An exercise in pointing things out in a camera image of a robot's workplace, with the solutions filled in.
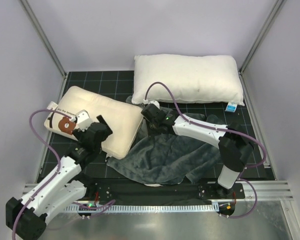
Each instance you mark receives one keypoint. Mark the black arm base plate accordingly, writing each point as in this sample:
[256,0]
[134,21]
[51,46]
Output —
[130,193]

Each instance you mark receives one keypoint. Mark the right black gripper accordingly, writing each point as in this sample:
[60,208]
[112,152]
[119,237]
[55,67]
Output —
[148,114]

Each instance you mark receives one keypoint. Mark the aluminium frame post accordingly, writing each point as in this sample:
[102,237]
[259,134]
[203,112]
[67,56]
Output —
[42,35]
[267,25]

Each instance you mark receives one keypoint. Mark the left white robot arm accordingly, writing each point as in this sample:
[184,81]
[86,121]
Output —
[29,216]

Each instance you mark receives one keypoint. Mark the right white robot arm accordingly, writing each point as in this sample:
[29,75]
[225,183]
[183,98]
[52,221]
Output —
[234,148]

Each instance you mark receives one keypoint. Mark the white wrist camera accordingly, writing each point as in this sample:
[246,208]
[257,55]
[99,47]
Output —
[148,102]
[82,120]

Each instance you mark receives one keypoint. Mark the zebra and grey pillowcase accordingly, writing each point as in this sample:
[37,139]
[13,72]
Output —
[165,159]

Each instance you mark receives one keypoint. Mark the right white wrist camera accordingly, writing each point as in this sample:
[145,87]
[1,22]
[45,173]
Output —
[148,102]

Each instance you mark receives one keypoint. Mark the large white pillow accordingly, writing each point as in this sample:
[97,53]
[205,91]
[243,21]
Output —
[187,79]

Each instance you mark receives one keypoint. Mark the slotted cable duct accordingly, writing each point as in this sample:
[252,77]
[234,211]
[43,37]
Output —
[118,209]

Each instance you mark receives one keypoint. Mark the right aluminium frame post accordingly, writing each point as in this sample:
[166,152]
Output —
[267,25]

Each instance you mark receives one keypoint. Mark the left aluminium frame post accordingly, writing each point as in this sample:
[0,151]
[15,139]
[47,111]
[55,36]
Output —
[42,35]

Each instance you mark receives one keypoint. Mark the aluminium front rail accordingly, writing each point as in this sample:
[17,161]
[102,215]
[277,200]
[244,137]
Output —
[267,190]

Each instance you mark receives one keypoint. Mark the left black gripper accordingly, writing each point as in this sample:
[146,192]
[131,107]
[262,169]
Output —
[100,127]

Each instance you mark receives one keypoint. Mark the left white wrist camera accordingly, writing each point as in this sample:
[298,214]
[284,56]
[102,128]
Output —
[82,120]

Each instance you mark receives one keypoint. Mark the black grid mat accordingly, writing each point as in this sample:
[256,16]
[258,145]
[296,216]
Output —
[118,85]

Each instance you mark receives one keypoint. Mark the blue white pillow tag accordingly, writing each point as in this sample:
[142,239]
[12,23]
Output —
[231,107]

